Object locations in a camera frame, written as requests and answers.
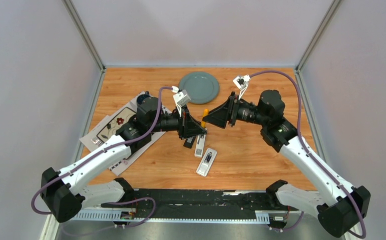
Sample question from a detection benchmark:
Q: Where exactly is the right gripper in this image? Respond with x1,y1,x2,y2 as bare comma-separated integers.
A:
202,92,268,129

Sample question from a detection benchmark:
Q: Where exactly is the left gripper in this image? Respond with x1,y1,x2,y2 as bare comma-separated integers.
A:
148,104,207,140

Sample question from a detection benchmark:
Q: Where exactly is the yellow handled screwdriver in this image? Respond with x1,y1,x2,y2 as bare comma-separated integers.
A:
200,108,210,129

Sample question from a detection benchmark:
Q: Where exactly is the white remote with batteries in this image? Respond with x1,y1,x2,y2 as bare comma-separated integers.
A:
196,148,217,177

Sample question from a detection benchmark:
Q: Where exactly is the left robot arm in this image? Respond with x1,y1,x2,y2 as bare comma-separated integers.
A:
40,93,207,223

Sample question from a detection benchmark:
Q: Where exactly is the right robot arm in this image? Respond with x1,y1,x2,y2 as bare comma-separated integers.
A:
203,90,370,238

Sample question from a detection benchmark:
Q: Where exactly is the white remote with QR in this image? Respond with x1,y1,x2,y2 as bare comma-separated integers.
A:
194,134,206,158

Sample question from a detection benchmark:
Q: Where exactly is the black remote control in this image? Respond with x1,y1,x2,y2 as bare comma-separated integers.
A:
183,136,196,149

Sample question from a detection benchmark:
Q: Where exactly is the grey-green round plate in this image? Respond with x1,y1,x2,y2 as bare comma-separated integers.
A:
178,71,220,105

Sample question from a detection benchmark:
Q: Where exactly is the dark blue cup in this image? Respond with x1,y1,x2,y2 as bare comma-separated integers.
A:
136,91,150,105

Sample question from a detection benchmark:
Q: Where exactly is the floral square plate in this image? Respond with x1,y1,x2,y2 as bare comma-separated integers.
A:
95,107,135,144

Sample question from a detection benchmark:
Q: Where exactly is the patterned paper placemat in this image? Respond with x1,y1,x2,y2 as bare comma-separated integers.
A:
80,91,164,176

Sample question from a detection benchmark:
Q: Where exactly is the metal fork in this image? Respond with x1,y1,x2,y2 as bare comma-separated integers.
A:
91,137,102,146

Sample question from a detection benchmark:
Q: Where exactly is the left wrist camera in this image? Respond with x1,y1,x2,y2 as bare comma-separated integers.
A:
173,89,191,117

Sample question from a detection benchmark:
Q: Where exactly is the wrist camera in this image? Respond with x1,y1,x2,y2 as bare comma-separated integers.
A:
233,74,251,100
173,89,191,117

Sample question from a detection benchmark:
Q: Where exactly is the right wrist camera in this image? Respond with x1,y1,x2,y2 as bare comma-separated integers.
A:
233,74,251,100

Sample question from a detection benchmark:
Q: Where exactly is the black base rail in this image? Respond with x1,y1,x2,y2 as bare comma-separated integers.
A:
100,188,288,220

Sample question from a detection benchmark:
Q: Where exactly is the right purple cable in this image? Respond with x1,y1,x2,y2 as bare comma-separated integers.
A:
249,70,367,240

